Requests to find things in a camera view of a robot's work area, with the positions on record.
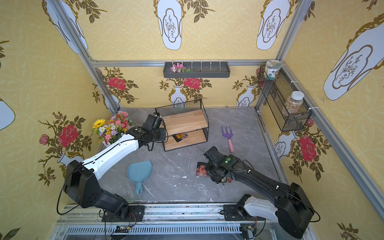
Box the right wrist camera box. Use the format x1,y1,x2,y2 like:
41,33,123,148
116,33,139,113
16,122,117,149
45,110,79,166
204,146,225,166

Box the flower bouquet white fence planter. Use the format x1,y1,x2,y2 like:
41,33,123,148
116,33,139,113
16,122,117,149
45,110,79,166
92,111,134,147

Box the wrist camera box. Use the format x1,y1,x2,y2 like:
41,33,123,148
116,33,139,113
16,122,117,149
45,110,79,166
204,146,225,166
142,114,163,134

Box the purple garden fork pink handle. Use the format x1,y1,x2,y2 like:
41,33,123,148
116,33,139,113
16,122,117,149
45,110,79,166
222,126,235,153

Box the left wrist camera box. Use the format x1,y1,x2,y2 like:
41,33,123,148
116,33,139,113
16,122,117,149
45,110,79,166
142,114,163,134

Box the grey wall-mounted tray shelf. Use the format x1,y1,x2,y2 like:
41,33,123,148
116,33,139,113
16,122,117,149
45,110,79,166
163,61,231,79

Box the pink artificial flowers in tray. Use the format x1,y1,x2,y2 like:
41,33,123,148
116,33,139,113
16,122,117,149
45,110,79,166
170,63,192,73

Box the black wire wall basket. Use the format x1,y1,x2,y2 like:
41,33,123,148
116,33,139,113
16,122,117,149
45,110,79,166
255,66,312,132

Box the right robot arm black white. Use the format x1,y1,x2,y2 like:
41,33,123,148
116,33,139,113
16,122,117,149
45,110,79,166
204,153,317,239

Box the white patterned lidded jar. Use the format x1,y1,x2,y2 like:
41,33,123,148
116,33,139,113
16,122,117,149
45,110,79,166
264,60,282,80

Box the light blue leaf-shaped tray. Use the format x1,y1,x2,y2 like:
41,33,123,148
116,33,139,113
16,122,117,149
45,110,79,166
127,161,153,195

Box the shelf dark red bag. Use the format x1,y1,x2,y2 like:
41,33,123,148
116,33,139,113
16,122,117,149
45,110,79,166
196,162,209,177

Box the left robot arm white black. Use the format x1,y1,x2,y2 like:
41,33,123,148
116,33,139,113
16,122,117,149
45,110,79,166
59,127,166,221

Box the clear jar white lid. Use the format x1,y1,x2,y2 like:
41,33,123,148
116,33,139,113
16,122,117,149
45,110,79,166
283,91,305,117

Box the small circuit board with wires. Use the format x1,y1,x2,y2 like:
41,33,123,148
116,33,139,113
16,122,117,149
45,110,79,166
114,225,131,234

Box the black wire two-tier shelf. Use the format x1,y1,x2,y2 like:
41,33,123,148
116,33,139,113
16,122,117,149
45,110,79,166
155,99,209,152

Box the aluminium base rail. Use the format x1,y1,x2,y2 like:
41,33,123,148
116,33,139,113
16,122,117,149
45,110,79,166
50,203,293,240

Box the lower shelf orange black bag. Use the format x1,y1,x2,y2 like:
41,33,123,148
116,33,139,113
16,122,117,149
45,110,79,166
172,133,188,143

